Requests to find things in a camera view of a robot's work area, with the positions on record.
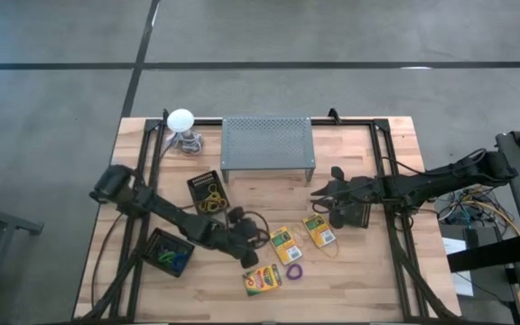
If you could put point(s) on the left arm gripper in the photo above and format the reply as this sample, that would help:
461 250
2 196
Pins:
244 234

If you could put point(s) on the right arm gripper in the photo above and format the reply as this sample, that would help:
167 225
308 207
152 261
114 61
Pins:
352 193

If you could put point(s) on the yellow Crayola crayon box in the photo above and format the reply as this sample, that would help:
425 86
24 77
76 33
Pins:
285 244
318 230
262 280

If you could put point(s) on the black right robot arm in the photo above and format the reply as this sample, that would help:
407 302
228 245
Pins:
422 185

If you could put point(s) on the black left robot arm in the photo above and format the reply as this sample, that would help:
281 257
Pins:
174 216

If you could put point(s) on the black slotted plastic basket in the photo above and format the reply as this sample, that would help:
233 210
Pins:
151 246
197 182
360 217

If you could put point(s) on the grey perforated metal shelf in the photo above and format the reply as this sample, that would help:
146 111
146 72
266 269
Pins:
266 142

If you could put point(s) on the white paper sheet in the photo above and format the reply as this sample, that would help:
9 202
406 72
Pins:
453 246

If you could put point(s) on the white dome lamp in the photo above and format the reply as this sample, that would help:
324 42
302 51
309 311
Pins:
180 120

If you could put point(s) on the black crossbar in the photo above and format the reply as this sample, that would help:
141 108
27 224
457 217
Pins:
490 255

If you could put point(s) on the black metal stand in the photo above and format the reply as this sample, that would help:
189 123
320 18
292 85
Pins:
2 221

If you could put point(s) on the black table frame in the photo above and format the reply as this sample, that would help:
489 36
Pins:
355 122

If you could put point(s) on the black frame clamp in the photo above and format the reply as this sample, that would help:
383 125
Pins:
333 115
165 116

